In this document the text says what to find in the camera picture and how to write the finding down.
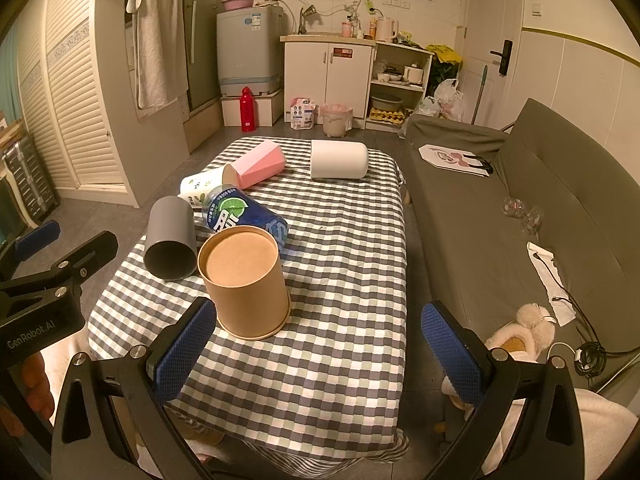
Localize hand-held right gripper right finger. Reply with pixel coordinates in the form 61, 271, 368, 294
421, 301, 590, 480

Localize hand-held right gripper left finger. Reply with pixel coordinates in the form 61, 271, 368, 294
50, 296, 218, 480

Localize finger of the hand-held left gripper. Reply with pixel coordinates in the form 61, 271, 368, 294
0, 220, 62, 279
0, 230, 120, 312

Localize grey cup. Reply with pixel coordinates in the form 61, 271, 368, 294
143, 196, 199, 281

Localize brown paper cup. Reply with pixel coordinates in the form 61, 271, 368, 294
197, 225, 292, 342

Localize white leaf-print cup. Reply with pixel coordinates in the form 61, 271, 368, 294
179, 164, 241, 209

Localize pink faceted cup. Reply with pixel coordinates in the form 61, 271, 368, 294
231, 140, 287, 190

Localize person's left hand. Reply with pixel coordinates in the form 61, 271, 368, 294
0, 350, 57, 438

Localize beige plush slipper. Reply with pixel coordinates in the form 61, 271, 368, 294
440, 375, 476, 422
484, 303, 556, 362

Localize ribbed metal suitcase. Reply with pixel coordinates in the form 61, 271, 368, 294
0, 135, 61, 228

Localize beige sneaker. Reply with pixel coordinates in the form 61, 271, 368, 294
165, 405, 226, 448

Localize grey-green sofa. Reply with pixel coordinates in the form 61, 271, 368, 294
402, 97, 640, 396

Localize white paper sheet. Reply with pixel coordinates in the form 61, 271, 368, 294
526, 241, 577, 327

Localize white louvred wardrobe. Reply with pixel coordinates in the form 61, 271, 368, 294
17, 0, 191, 208

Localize checked tablecloth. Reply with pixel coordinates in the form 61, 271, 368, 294
87, 136, 411, 463

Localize blue drink can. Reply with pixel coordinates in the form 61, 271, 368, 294
201, 184, 290, 256

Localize person's white fleece clothing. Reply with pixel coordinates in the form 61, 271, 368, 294
500, 387, 640, 480

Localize white printed paper bag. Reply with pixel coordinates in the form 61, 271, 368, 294
419, 144, 495, 177

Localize red bottle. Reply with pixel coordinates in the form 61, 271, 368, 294
239, 86, 256, 133

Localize white hanging towel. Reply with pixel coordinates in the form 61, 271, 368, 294
126, 0, 180, 110

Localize white washer platform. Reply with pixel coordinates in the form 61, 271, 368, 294
221, 92, 286, 127

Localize tissue pack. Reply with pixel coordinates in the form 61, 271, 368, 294
290, 97, 317, 131

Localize grey washing machine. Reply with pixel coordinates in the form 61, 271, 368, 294
216, 5, 287, 97

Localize white plastic bag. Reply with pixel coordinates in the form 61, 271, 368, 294
432, 79, 465, 121

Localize trash bin with pink bag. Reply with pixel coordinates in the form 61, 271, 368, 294
320, 103, 353, 138

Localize white sink cabinet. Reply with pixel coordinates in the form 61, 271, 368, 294
280, 34, 377, 120

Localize white open shelf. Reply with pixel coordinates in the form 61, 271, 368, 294
365, 40, 435, 133

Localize yellow plastic bag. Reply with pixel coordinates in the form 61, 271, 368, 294
427, 44, 463, 68

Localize metal faucet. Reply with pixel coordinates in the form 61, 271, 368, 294
299, 5, 323, 36

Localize pink electric kettle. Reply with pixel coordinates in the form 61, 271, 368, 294
375, 16, 399, 43

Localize white door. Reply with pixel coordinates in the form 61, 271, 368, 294
457, 0, 523, 126

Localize black cable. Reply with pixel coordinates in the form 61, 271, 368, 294
532, 252, 640, 377

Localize mop handle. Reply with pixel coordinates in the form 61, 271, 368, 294
470, 65, 488, 126

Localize black door handle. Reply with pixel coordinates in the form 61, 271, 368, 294
490, 40, 514, 77

